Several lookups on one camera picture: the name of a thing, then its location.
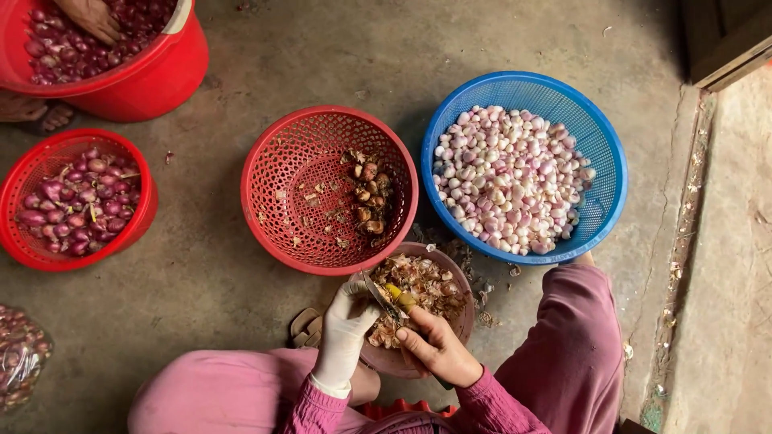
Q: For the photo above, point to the person's right hand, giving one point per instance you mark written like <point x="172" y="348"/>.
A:
<point x="443" y="355"/>

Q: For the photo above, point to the person's left hand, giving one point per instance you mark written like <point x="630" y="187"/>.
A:
<point x="341" y="337"/>

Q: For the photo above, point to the person's left fingers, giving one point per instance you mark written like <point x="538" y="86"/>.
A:
<point x="360" y="301"/>

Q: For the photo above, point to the small paring knife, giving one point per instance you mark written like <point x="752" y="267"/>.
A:
<point x="381" y="300"/>

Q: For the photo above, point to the yellow finger guard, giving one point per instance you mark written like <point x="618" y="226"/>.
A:
<point x="400" y="296"/>

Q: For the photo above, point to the tan sandal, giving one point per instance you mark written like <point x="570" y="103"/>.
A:
<point x="304" y="328"/>

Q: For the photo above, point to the heap of shallot peels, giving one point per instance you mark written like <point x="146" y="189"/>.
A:
<point x="425" y="286"/>

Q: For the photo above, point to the brown bowl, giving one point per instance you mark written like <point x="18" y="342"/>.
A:
<point x="464" y="283"/>

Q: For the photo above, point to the heap of brown shallot scraps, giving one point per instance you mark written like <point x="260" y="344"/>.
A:
<point x="371" y="196"/>

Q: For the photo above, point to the scattered peels on floor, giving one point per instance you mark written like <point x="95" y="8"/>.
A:
<point x="476" y="283"/>

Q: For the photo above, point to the red plastic stool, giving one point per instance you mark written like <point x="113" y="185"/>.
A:
<point x="410" y="411"/>

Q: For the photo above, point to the red perforated basket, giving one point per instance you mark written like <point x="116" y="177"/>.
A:
<point x="289" y="193"/>

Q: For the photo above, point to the heap of peeled shallots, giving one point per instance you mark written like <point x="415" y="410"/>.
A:
<point x="512" y="181"/>

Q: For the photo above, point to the person's pink trousers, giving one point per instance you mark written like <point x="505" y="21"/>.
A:
<point x="573" y="349"/>

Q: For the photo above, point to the blue plastic basket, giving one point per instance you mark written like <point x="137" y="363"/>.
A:
<point x="594" y="138"/>

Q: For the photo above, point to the heap of unpeeled purple shallots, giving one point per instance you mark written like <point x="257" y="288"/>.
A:
<point x="78" y="205"/>

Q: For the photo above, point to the large red plastic tub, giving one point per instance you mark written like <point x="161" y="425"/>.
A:
<point x="151" y="78"/>

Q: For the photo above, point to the clear bag of shallots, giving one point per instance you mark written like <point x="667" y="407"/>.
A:
<point x="18" y="355"/>

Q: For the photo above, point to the small red basket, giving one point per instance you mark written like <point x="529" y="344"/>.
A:
<point x="24" y="175"/>

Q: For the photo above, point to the pile of shallots in tub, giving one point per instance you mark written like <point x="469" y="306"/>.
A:
<point x="66" y="54"/>

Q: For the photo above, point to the wooden door frame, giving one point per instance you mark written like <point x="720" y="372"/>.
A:
<point x="730" y="42"/>

